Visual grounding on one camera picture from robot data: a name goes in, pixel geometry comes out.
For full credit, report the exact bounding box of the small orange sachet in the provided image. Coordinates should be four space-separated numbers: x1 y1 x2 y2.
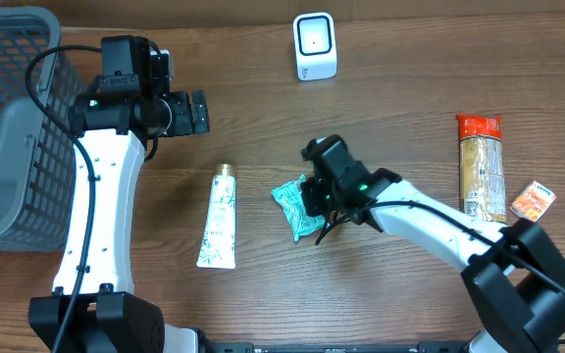
509 180 556 222

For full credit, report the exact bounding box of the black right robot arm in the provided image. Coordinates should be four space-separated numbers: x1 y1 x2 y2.
301 165 565 352

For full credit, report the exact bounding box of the orange long noodle packet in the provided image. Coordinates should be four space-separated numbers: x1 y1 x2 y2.
456 114 507 223

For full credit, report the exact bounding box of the white barcode scanner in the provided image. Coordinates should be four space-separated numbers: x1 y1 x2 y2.
292 12 337 81

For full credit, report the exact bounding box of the grey plastic shopping basket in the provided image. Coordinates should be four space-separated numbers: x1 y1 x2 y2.
0 7 76 251

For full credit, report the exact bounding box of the white tube with gold cap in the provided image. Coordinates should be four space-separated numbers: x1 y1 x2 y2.
196 164 236 270

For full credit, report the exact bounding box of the brown cardboard backdrop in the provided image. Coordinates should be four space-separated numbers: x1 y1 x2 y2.
0 0 565 29

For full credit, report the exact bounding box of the teal snack packet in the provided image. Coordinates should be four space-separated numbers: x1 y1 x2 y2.
272 175 326 242

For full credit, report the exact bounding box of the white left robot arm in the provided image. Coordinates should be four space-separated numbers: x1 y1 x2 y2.
28 90 210 352

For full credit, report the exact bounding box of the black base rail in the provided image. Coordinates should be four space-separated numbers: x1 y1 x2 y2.
198 341 468 353

